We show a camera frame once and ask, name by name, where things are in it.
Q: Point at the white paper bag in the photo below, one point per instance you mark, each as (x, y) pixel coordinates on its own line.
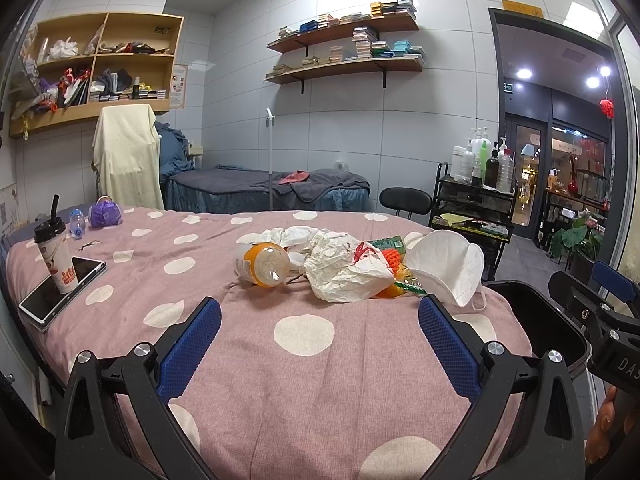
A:
(339, 267)

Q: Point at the person's right hand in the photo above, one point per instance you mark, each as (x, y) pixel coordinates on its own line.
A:
(598, 440)

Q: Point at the grey massage bed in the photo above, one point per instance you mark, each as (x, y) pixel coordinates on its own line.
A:
(230, 190)

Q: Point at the pink polka dot bedspread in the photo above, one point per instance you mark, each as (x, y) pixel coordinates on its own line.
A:
(291, 387)

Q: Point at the dark brown trash bin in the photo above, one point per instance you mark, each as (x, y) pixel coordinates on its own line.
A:
(546, 327)

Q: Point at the small clear water bottle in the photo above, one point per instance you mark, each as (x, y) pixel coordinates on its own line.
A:
(77, 224)

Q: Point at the black rolling cart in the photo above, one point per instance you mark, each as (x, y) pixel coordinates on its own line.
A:
(482, 215)

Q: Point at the upper wooden wall shelf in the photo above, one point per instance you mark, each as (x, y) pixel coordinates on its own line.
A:
(383, 16)

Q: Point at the black round stool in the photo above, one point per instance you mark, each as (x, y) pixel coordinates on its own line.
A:
(410, 200)

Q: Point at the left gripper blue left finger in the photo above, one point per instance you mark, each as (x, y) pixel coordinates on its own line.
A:
(182, 347)

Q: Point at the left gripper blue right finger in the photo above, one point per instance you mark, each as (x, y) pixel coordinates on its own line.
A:
(457, 360)

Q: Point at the white floor lamp stand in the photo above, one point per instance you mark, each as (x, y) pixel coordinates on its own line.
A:
(269, 125)

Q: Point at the green drink carton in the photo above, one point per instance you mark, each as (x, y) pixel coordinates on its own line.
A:
(392, 242)

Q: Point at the wooden cubby shelf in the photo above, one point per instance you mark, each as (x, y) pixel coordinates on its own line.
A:
(69, 68)

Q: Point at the purple crumpled bag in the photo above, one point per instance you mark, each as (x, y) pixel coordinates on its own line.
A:
(105, 213)

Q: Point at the orange white plastic bottle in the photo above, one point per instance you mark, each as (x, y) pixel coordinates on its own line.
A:
(263, 264)

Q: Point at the potted green plant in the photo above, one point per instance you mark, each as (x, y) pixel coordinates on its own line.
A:
(580, 244)

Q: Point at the cream cloth covered chair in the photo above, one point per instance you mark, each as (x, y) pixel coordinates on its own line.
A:
(126, 156)

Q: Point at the wooden wall shelf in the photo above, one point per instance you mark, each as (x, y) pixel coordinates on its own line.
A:
(383, 16)
(402, 59)

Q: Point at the milk tea cup with straw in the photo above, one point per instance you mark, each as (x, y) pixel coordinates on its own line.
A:
(50, 237)

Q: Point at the lower wooden wall shelf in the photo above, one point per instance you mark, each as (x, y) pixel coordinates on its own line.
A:
(402, 59)

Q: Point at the glass double door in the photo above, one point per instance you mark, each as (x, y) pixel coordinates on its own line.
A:
(526, 138)

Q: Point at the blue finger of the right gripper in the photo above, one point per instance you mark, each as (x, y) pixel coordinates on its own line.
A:
(620, 286)

